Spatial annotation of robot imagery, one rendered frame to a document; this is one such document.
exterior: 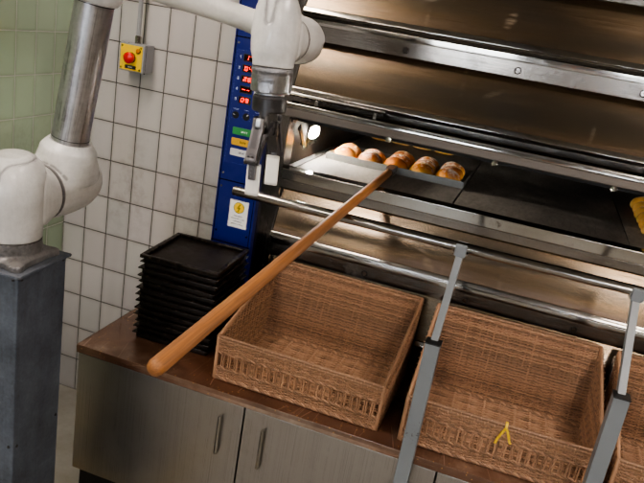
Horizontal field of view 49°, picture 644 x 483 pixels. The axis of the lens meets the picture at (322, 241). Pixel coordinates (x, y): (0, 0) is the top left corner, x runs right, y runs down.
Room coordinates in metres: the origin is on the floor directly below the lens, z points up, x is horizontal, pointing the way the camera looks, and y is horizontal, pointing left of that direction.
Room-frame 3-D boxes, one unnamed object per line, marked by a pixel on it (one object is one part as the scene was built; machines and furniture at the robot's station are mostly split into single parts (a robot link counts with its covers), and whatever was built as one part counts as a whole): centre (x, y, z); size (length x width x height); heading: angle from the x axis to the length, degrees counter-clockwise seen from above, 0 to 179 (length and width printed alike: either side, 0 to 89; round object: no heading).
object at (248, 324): (2.13, -0.06, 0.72); 0.56 x 0.49 x 0.28; 74
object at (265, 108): (1.55, 0.16, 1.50); 0.08 x 0.07 x 0.09; 169
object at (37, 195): (1.70, 0.79, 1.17); 0.18 x 0.16 x 0.22; 165
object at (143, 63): (2.58, 0.77, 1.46); 0.10 x 0.07 x 0.10; 75
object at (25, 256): (1.67, 0.80, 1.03); 0.22 x 0.18 x 0.06; 168
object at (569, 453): (1.96, -0.64, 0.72); 0.56 x 0.49 x 0.28; 76
